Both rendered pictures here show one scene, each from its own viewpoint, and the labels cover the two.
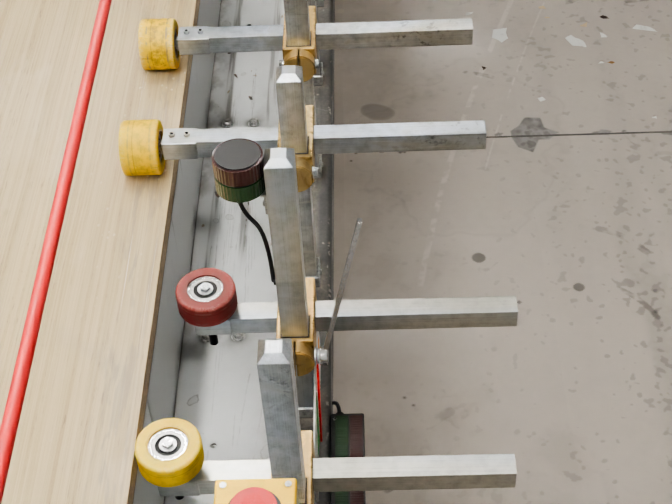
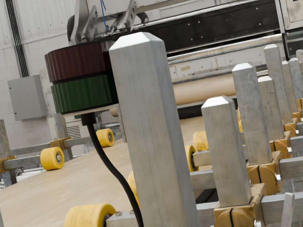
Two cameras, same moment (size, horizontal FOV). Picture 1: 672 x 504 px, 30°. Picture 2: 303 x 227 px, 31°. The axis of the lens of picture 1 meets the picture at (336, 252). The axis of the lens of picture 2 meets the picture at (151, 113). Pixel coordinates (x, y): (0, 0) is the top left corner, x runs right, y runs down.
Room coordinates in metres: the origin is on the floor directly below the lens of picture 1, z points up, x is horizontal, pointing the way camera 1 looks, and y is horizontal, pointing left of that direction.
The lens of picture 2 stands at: (0.69, -0.06, 1.13)
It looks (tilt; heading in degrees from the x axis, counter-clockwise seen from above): 3 degrees down; 17
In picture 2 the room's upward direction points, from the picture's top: 11 degrees counter-clockwise
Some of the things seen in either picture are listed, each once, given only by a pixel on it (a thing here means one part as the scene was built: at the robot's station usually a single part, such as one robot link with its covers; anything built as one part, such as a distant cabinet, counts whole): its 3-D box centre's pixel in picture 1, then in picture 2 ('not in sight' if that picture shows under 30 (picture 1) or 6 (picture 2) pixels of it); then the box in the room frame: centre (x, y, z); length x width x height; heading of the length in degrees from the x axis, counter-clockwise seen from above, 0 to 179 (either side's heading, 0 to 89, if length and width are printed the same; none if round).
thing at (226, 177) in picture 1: (238, 162); (83, 62); (1.09, 0.11, 1.16); 0.06 x 0.06 x 0.02
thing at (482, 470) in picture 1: (336, 475); not in sight; (0.88, 0.02, 0.83); 0.43 x 0.03 x 0.04; 88
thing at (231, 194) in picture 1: (240, 178); (89, 92); (1.09, 0.11, 1.14); 0.06 x 0.06 x 0.02
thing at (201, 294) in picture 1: (209, 314); not in sight; (1.14, 0.18, 0.85); 0.08 x 0.08 x 0.11
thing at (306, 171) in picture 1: (296, 148); (242, 216); (1.36, 0.05, 0.95); 0.14 x 0.06 x 0.05; 178
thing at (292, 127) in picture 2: not in sight; (287, 131); (2.11, 0.02, 0.95); 0.14 x 0.06 x 0.05; 178
